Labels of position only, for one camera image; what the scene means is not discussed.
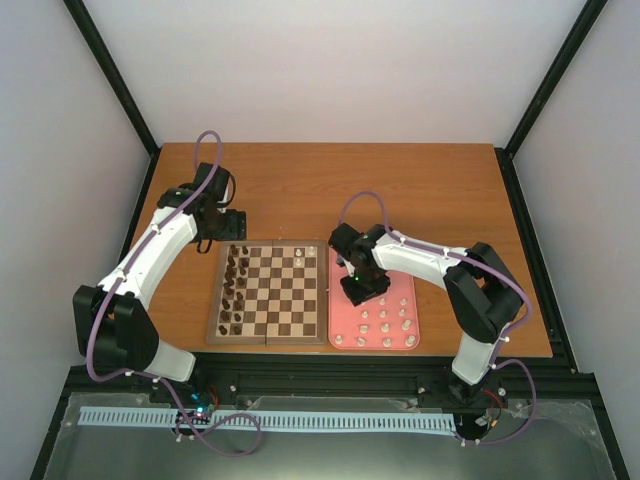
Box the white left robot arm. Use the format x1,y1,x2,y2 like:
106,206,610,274
72,188,247,403

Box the wooden chess board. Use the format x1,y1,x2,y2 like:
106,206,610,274
206,240,328,347

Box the light blue cable duct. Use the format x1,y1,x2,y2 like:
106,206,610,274
77,406,455,436

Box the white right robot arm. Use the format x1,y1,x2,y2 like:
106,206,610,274
328,223,532,386

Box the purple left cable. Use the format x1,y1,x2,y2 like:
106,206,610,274
85,130,262,459

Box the black aluminium frame rail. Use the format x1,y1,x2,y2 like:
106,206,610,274
64,352,596,416

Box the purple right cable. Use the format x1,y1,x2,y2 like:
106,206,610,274
337,190,539,447

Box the pink silicone tray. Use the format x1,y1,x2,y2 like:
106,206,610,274
328,251,420,352

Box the purple cable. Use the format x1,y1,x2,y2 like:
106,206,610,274
337,190,539,447
85,130,262,459

